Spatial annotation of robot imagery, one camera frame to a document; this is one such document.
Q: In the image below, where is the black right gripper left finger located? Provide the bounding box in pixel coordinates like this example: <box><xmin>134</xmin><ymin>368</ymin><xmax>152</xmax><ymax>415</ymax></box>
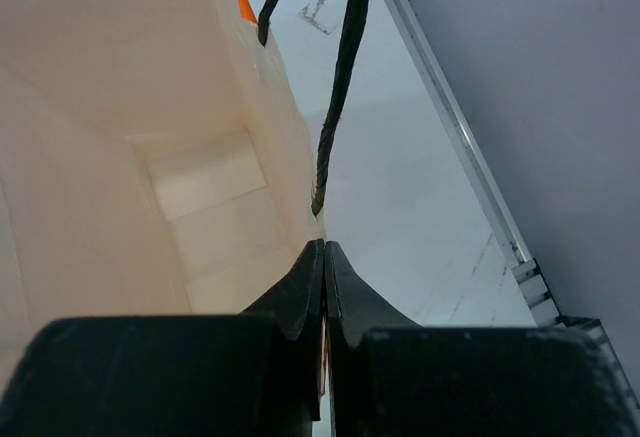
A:
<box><xmin>1</xmin><ymin>240</ymin><xmax>324</xmax><ymax>436</ymax></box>

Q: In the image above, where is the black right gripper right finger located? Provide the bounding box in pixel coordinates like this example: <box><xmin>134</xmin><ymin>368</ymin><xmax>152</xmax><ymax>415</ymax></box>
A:
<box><xmin>324</xmin><ymin>242</ymin><xmax>639</xmax><ymax>436</ymax></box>

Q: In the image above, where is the orange paper bag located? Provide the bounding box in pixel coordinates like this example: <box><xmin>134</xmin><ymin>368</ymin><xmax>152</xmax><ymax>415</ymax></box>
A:
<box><xmin>0</xmin><ymin>0</ymin><xmax>377</xmax><ymax>316</ymax></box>

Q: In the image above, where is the aluminium table edge rail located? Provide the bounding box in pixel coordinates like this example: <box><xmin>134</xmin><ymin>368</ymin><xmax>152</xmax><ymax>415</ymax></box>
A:
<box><xmin>385</xmin><ymin>0</ymin><xmax>639</xmax><ymax>412</ymax></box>

